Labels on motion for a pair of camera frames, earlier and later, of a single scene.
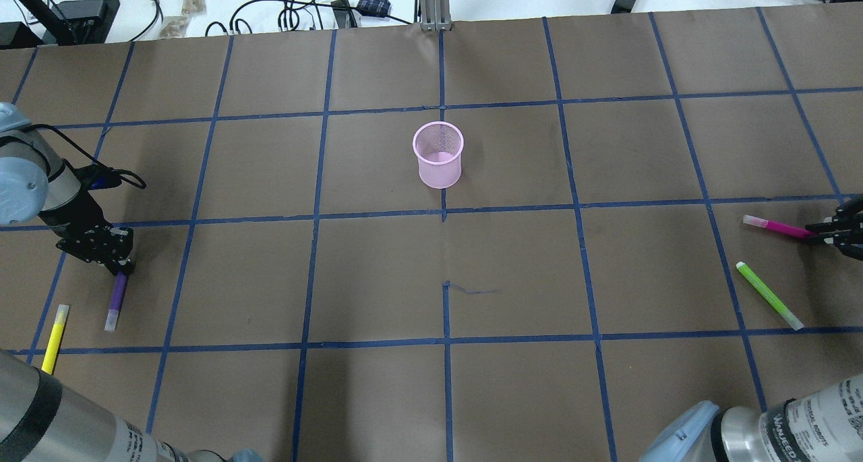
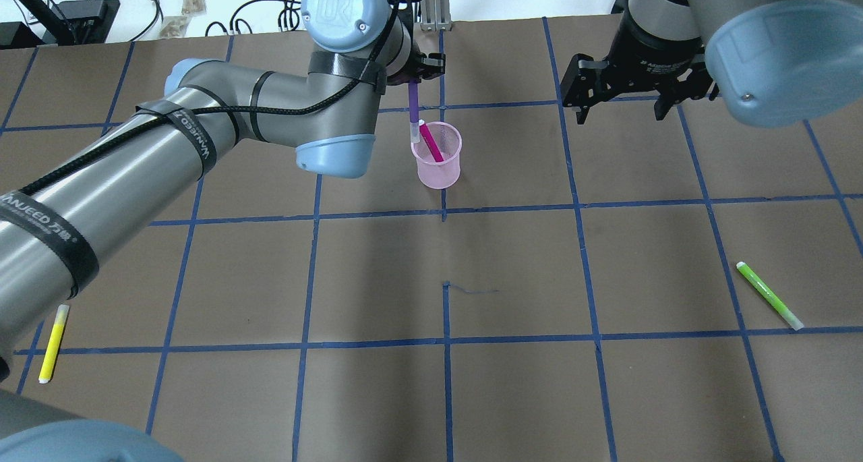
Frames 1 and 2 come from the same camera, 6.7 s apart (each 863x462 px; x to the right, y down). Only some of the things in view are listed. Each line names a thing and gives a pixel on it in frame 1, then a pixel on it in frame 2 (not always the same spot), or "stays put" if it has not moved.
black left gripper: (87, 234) -> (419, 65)
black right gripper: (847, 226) -> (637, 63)
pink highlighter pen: (794, 230) -> (430, 141)
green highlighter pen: (770, 294) stays put
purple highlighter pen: (121, 279) -> (414, 112)
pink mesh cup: (438, 146) stays put
